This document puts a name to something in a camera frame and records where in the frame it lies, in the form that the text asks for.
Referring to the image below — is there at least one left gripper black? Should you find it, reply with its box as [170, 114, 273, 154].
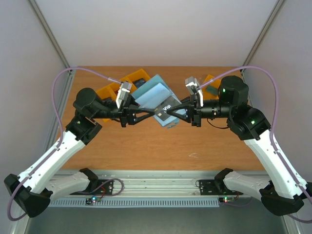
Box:
[91, 94, 156, 127]

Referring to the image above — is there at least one teal leather card holder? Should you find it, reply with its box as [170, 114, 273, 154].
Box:
[131, 74, 182, 130]

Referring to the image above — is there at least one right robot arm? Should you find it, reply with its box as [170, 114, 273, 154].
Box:
[167, 76, 312, 216]

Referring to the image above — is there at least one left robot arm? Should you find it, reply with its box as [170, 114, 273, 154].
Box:
[4, 88, 155, 217]

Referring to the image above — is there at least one green credit card in bin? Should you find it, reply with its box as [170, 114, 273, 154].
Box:
[205, 85, 218, 96]

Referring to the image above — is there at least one blue credit card in bin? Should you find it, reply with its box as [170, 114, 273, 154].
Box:
[133, 78, 146, 88]

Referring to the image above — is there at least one small yellow bin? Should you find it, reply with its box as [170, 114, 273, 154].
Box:
[202, 74, 221, 90]

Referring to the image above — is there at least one yellow three-compartment bin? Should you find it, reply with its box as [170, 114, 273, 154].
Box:
[94, 69, 155, 127]

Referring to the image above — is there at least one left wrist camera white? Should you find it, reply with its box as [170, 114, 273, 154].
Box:
[116, 81, 132, 109]

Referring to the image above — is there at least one aluminium rail frame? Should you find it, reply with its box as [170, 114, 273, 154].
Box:
[22, 169, 291, 198]

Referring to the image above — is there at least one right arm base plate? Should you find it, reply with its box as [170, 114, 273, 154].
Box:
[195, 179, 243, 196]

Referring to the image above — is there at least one left aluminium corner post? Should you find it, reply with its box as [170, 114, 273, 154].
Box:
[28, 0, 73, 74]

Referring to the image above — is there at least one aluminium corner post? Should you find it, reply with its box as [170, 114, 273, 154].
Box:
[28, 0, 73, 74]
[243, 0, 287, 66]

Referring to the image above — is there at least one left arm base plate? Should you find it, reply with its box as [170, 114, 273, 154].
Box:
[71, 179, 114, 195]

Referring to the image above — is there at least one grey slotted cable duct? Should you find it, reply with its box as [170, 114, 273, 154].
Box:
[49, 197, 219, 208]

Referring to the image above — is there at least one right aluminium corner post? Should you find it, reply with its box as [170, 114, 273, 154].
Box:
[243, 0, 287, 66]

